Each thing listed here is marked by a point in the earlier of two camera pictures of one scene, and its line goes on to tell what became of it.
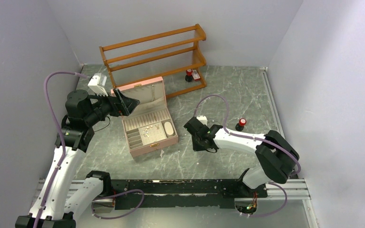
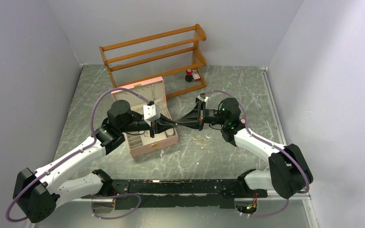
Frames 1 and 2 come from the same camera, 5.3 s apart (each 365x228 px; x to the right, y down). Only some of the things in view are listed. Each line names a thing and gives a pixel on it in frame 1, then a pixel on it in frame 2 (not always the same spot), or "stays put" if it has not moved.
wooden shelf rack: [175, 55] stays put
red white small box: [196, 75] stays put
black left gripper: [126, 105] -> [158, 128]
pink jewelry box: [150, 125] stays put
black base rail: [199, 193] stays put
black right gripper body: [197, 146] -> [212, 116]
